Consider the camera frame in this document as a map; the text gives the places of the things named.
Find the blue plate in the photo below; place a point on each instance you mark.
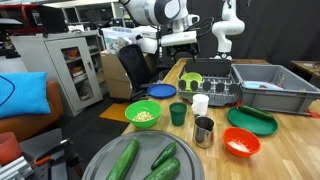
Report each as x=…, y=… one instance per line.
x=161, y=91

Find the blue cushion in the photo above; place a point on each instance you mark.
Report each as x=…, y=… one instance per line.
x=23, y=93

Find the long cucumber on tray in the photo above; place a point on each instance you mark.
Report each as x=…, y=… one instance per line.
x=124, y=162

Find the steel cup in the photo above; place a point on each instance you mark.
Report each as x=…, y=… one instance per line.
x=203, y=134

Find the grey round tray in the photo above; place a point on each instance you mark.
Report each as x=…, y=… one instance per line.
x=151, y=143

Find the black office chair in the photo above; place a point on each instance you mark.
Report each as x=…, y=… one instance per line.
x=138, y=72

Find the dark green cup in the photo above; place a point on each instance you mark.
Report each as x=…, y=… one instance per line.
x=177, y=113

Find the cucumber on green plate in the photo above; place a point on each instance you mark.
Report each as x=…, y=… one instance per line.
x=255, y=112

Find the dark green plate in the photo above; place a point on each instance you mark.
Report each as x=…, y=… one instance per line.
x=251, y=123

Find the yellow-green bowl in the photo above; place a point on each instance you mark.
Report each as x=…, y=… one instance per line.
x=190, y=81

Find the small cucumber on tray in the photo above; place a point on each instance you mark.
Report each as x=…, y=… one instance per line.
x=168, y=152

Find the grey metal cabinet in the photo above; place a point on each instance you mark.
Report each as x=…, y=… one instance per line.
x=70, y=59

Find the grey dish rack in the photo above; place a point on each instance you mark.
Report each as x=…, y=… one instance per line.
x=218, y=82

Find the orange bowl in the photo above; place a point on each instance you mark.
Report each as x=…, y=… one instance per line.
x=241, y=142

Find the grey plastic bin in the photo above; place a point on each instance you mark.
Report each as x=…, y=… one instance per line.
x=274, y=88

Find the thick cucumber on tray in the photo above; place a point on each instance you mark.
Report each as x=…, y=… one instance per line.
x=166, y=171

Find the white cup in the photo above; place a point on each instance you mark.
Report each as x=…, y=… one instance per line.
x=200, y=104

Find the green bowl with food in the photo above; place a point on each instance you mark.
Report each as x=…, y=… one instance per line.
x=144, y=113

